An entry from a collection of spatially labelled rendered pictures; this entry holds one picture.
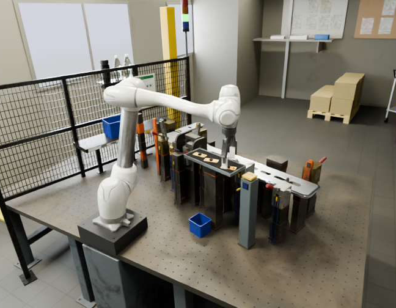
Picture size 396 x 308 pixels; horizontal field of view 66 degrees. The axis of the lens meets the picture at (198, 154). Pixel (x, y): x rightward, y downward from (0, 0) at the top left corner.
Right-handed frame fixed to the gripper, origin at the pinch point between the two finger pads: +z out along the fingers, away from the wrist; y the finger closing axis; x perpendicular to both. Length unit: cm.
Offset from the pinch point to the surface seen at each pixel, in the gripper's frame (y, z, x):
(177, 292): -39, 64, 16
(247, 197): -7.7, 15.3, -13.0
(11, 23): 109, -69, 282
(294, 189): 17.2, 20.1, -34.9
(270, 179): 23.8, 20.0, -19.6
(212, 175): 1.2, 11.0, 10.0
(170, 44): 128, -47, 99
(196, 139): 25.7, 1.0, 30.2
